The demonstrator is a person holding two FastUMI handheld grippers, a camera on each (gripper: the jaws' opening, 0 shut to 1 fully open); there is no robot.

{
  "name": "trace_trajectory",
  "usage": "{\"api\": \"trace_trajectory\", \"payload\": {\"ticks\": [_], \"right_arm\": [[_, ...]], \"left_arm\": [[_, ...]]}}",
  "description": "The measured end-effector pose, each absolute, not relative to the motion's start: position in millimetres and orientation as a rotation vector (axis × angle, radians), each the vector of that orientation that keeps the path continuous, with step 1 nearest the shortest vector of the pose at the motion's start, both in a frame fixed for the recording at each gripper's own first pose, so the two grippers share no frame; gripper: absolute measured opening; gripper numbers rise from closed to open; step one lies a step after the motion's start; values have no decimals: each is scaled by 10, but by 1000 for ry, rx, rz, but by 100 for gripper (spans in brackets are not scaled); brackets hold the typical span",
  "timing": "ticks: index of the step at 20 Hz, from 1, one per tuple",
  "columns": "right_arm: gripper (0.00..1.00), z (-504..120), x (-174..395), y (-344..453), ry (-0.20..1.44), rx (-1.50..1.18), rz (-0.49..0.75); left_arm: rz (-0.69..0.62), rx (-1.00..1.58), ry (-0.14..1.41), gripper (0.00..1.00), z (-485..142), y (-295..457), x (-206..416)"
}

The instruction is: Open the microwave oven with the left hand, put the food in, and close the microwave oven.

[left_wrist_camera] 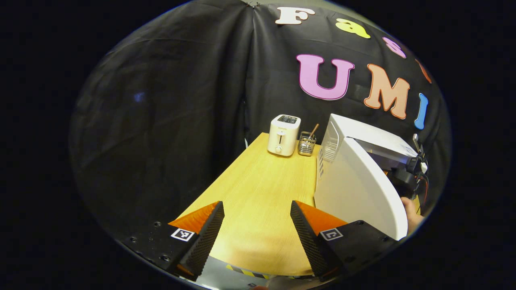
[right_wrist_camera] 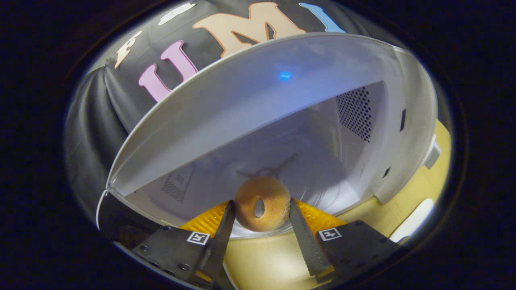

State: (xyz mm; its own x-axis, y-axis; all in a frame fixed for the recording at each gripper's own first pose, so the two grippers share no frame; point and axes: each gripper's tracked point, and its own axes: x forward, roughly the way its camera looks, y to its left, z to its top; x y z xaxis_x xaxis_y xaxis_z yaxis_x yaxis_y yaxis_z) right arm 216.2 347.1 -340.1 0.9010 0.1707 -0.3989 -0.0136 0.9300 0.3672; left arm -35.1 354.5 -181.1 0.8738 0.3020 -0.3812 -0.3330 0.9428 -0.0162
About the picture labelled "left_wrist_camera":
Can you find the white microwave oven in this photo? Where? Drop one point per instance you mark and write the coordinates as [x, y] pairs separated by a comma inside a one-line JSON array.
[[358, 189]]

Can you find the wooden spoon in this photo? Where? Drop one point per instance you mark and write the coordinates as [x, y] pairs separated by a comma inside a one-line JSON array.
[[313, 129]]

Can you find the cream white toaster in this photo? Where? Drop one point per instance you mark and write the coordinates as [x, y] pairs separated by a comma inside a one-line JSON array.
[[283, 137]]

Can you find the black backdrop cloth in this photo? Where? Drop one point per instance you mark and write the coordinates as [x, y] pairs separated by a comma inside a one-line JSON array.
[[161, 121]]

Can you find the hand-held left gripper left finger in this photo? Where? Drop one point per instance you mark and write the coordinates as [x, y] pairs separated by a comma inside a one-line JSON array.
[[205, 241]]

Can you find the clear utensil holder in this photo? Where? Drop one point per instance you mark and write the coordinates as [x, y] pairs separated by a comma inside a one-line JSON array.
[[306, 148]]

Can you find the yellow black striped tape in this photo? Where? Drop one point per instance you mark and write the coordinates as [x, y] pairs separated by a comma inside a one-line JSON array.
[[248, 272]]

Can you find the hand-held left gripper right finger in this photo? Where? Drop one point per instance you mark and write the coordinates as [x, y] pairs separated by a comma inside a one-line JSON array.
[[308, 241]]

